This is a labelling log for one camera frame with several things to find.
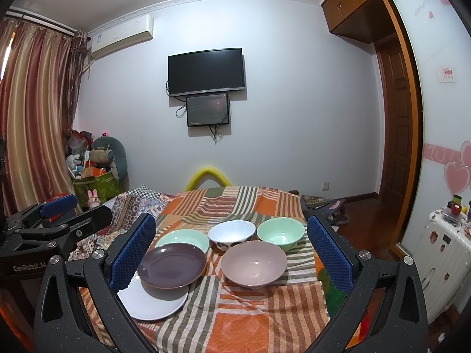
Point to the patterned patchwork quilt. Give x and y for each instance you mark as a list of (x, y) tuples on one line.
[(126, 208)]

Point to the wooden overhead cabinet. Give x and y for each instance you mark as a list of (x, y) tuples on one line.
[(366, 21)]

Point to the yellow foam tube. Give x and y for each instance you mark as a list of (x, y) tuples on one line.
[(204, 174)]

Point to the brown wooden door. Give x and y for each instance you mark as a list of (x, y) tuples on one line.
[(398, 116)]

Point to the white plate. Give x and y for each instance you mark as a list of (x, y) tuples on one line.
[(145, 303)]

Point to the black wall television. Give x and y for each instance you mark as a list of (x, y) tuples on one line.
[(217, 70)]

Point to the pink bowl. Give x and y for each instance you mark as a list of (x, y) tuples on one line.
[(254, 264)]

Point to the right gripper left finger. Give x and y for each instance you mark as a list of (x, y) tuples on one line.
[(61, 322)]

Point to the white wall socket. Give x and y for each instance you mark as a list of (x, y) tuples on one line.
[(325, 185)]

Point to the mint green bowl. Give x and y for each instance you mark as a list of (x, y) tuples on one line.
[(284, 232)]

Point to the white air conditioner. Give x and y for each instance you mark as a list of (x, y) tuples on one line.
[(122, 36)]

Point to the mint green plate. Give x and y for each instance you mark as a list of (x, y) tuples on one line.
[(186, 236)]

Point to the striped red curtain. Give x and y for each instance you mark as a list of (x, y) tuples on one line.
[(39, 95)]

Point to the grey plush toy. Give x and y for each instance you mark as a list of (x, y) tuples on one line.
[(109, 153)]

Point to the dark purple plate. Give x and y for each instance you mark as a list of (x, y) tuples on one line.
[(172, 266)]

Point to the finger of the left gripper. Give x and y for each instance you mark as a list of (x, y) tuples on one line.
[(73, 227), (34, 215)]

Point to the dark bag on floor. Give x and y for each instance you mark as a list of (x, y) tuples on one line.
[(333, 210)]

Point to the pink bunny toy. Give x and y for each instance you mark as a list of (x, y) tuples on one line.
[(93, 199)]

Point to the green cardboard box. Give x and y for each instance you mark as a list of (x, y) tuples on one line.
[(106, 185)]

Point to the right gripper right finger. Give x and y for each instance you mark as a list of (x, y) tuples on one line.
[(400, 324)]

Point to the small black wall monitor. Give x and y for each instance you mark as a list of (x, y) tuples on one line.
[(208, 110)]

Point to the striped orange patchwork tablecloth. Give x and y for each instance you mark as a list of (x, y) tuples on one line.
[(220, 316)]

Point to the white bowl black dots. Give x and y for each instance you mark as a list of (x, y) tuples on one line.
[(228, 234)]

